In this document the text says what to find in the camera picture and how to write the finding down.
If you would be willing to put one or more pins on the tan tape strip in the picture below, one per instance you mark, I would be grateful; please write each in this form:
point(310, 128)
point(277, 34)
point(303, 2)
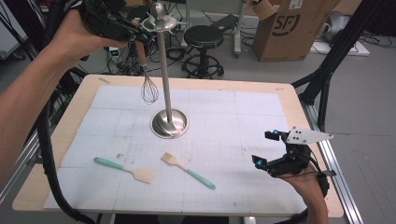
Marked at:
point(104, 81)

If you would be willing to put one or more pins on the power supply with green display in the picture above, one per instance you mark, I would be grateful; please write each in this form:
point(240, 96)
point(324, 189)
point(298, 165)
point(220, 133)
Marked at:
point(114, 53)

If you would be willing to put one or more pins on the brown cardboard box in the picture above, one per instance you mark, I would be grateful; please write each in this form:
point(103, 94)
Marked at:
point(280, 40)

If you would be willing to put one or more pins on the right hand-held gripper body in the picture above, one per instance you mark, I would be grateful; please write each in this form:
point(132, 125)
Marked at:
point(292, 163)

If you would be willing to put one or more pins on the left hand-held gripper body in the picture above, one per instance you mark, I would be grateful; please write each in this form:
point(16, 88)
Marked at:
point(102, 17)

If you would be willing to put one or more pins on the aluminium rail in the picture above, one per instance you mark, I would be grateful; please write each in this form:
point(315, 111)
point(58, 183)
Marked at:
point(18, 168)
point(342, 193)

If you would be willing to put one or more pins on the steel utensil stand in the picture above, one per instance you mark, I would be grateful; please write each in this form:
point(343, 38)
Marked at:
point(169, 124)

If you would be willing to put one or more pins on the person's left hand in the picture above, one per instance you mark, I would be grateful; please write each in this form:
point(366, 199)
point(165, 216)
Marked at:
point(74, 40)

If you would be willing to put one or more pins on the grey tape piece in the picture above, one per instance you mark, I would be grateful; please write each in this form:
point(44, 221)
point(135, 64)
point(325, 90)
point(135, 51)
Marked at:
point(330, 173)

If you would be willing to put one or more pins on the white metal stand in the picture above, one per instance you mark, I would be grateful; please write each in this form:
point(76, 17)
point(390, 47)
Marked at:
point(239, 31)

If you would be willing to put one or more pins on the black round stool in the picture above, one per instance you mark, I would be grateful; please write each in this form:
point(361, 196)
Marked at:
point(204, 35)

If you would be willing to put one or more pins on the white grid mat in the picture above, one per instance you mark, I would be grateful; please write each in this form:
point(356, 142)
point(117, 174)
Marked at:
point(218, 140)

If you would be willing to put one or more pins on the white flat board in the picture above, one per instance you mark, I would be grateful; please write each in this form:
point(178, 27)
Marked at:
point(358, 48)

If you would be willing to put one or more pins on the person's right hand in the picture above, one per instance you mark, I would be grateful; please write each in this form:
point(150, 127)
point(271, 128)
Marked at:
point(306, 185)

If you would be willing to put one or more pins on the grey white appliance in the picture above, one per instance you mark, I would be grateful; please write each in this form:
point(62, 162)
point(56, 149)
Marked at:
point(336, 25)

